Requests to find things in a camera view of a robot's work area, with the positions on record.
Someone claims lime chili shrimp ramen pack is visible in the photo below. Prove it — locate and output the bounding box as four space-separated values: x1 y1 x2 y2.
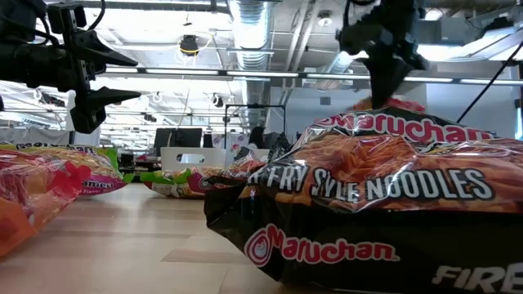
0 141 136 197
140 166 246 200

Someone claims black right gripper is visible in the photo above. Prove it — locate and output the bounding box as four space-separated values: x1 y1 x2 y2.
337 16 428 109

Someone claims black background rig frame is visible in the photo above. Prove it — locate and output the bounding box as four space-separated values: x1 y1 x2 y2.
223 103 287 150

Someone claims black computer monitor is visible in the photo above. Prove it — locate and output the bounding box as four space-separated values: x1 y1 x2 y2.
176 127 203 149
154 127 177 158

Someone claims long horizontal light bar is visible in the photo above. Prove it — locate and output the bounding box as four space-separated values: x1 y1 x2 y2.
96 65 523 87

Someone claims black ceiling camera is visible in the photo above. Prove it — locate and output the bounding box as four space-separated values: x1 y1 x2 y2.
178 33 201 57

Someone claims grey partition curtain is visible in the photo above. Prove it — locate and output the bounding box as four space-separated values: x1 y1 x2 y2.
0 126 75 146

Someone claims round ceiling sensor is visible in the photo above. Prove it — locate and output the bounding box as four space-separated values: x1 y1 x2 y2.
316 10 334 28

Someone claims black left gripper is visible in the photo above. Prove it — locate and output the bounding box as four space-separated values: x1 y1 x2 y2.
36 2 141 135

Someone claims silver ventilation duct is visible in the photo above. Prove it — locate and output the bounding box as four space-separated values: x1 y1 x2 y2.
226 0 275 134

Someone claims white plastic bin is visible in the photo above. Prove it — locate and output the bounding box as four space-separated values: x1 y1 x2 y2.
226 147 273 164
159 146 228 172

